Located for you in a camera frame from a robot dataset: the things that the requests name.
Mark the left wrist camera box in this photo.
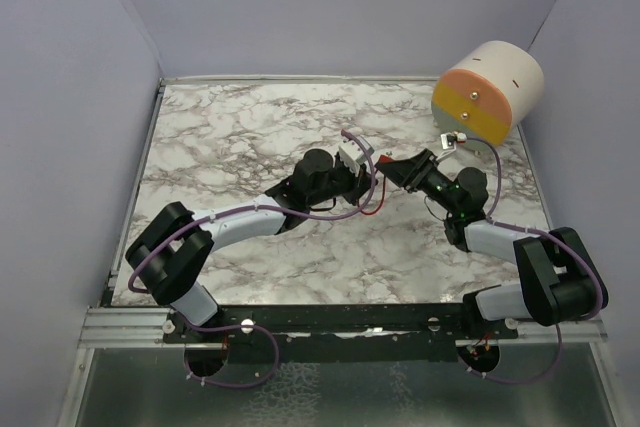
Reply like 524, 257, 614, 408
338, 131, 374, 177

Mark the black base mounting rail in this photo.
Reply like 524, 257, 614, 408
163, 303, 518, 364

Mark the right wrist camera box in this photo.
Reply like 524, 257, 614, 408
436, 131, 468, 162

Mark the red padlock with cable shackle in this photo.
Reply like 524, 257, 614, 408
361, 153, 391, 216

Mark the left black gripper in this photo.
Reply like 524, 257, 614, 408
308, 156, 378, 208

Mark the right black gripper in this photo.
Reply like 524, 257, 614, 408
376, 149, 461, 216

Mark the aluminium frame extrusion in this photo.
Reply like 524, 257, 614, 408
78, 307, 171, 349

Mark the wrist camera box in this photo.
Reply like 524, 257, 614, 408
338, 131, 374, 177
436, 131, 468, 162

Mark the cylinder with striped face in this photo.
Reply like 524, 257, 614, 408
431, 40, 544, 146

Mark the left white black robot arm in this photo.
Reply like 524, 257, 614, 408
125, 138, 376, 342

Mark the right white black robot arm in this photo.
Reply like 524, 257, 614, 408
376, 149, 608, 338

